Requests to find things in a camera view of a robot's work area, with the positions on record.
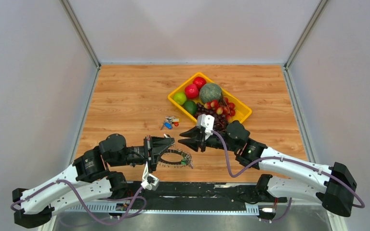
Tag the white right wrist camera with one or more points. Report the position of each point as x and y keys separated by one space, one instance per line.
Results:
x=205 y=122

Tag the purple grape bunch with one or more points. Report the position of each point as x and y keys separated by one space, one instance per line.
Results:
x=217 y=125

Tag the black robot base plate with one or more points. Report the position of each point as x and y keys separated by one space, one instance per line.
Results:
x=204 y=196

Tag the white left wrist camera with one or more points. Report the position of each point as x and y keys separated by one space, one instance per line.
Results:
x=149 y=181

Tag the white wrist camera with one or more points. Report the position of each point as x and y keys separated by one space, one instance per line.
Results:
x=205 y=122
x=149 y=181

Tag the red apple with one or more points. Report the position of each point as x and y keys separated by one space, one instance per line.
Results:
x=199 y=82
x=191 y=91

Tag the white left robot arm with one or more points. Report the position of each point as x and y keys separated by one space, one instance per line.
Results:
x=88 y=178

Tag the yellow plastic tray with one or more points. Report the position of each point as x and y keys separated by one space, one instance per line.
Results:
x=241 y=109

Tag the aluminium frame post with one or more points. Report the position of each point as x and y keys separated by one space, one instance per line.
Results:
x=306 y=32
x=66 y=4

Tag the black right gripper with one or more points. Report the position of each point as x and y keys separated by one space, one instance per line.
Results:
x=192 y=143

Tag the right aluminium frame post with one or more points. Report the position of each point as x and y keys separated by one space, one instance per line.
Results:
x=306 y=32

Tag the red apple back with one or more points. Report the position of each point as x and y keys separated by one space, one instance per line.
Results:
x=199 y=82

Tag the dark green avocado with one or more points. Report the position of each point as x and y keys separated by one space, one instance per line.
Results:
x=190 y=107

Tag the left aluminium frame post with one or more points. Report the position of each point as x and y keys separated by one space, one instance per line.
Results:
x=66 y=4

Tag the netted green melon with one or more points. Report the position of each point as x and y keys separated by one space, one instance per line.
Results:
x=210 y=92

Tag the key bunch with coloured tags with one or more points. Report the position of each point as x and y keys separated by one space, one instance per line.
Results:
x=170 y=122

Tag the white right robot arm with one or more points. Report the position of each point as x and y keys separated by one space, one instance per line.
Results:
x=333 y=187

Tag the red apple front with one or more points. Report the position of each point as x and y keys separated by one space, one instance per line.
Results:
x=191 y=91

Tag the light green apple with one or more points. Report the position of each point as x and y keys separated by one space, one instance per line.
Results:
x=180 y=98

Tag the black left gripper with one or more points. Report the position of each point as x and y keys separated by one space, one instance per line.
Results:
x=152 y=144

